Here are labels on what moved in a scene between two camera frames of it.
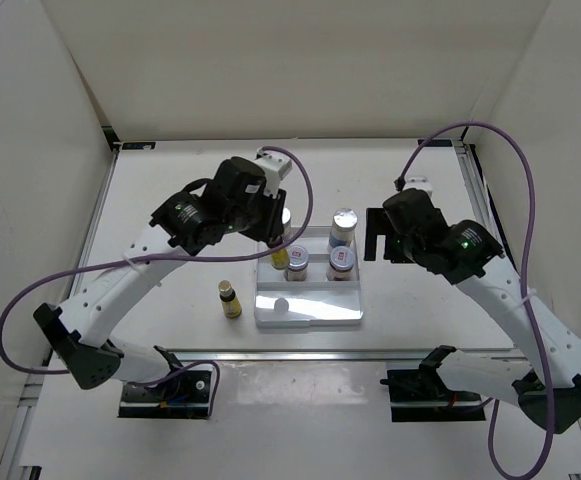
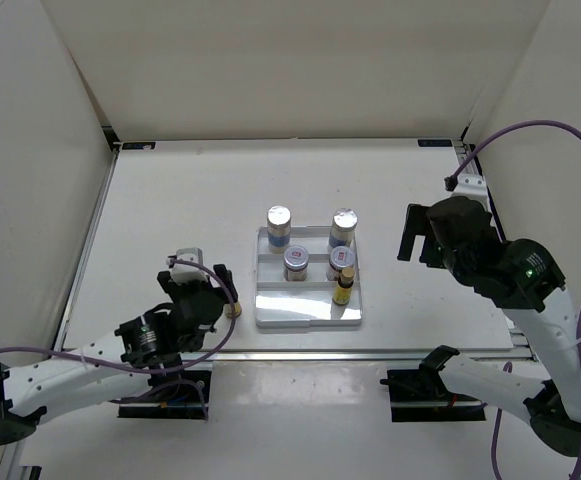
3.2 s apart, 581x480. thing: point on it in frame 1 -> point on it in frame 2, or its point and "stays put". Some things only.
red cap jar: x=341 y=260 stays put
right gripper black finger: x=377 y=223 -> x=417 y=223
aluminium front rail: x=319 y=355 stays put
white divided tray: x=280 y=302 stays put
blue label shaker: x=343 y=229 stays put
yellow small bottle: x=280 y=260 -> x=341 y=293
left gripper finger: x=275 y=224 -> x=227 y=276
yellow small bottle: x=231 y=305 stays put
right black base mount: x=419 y=395 stays put
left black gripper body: x=251 y=219 -> x=179 y=291
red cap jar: x=298 y=263 stays put
